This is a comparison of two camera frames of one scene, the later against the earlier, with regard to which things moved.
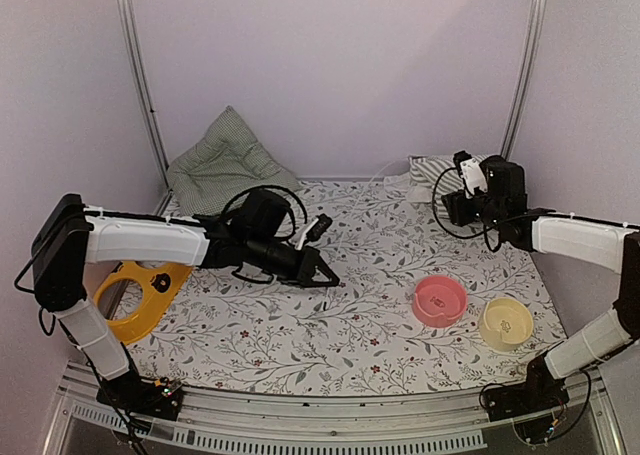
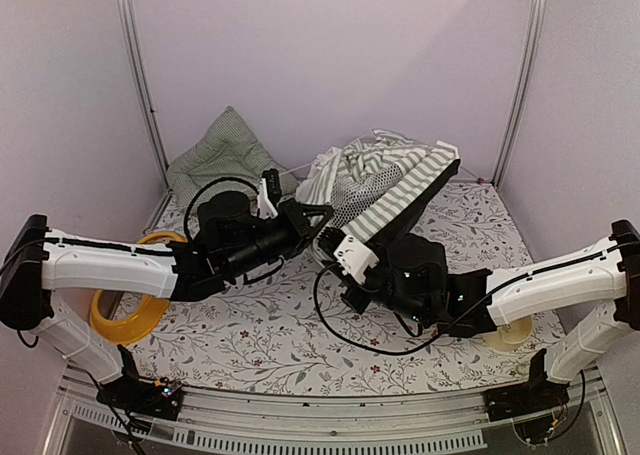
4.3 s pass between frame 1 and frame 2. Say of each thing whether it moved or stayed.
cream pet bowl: stayed
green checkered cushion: stayed
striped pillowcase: moved
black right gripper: moved
